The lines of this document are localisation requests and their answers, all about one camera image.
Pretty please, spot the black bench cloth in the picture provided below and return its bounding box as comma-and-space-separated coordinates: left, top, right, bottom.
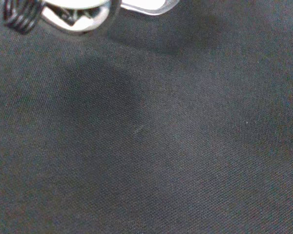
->
0, 0, 293, 234

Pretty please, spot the white oblong pellet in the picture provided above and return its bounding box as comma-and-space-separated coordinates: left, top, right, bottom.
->
123, 0, 166, 10

